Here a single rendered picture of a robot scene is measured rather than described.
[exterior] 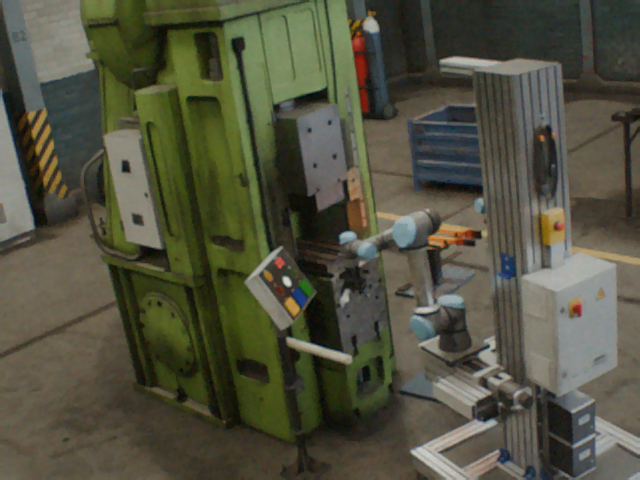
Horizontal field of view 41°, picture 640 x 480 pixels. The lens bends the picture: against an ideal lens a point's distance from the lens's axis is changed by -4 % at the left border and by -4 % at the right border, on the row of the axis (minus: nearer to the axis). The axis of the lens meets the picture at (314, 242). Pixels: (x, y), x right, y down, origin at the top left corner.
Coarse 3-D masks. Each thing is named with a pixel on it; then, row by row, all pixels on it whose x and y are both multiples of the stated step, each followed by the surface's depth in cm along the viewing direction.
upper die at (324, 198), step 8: (336, 184) 451; (320, 192) 443; (328, 192) 447; (336, 192) 452; (296, 200) 452; (304, 200) 448; (312, 200) 444; (320, 200) 444; (328, 200) 448; (336, 200) 453; (304, 208) 450; (312, 208) 446; (320, 208) 445
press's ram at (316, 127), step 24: (288, 120) 428; (312, 120) 432; (336, 120) 444; (288, 144) 434; (312, 144) 434; (336, 144) 447; (288, 168) 440; (312, 168) 436; (336, 168) 449; (288, 192) 447; (312, 192) 439
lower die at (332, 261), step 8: (296, 240) 491; (304, 240) 488; (296, 248) 480; (304, 248) 476; (312, 248) 473; (336, 248) 470; (304, 256) 469; (312, 256) 466; (320, 256) 462; (328, 256) 461; (336, 256) 460; (312, 264) 461; (320, 264) 457; (328, 264) 455; (336, 264) 460; (328, 272) 456
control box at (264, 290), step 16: (272, 256) 415; (288, 256) 424; (256, 272) 401; (272, 272) 406; (288, 272) 417; (256, 288) 398; (272, 288) 400; (288, 288) 410; (272, 304) 399; (304, 304) 414; (288, 320) 399
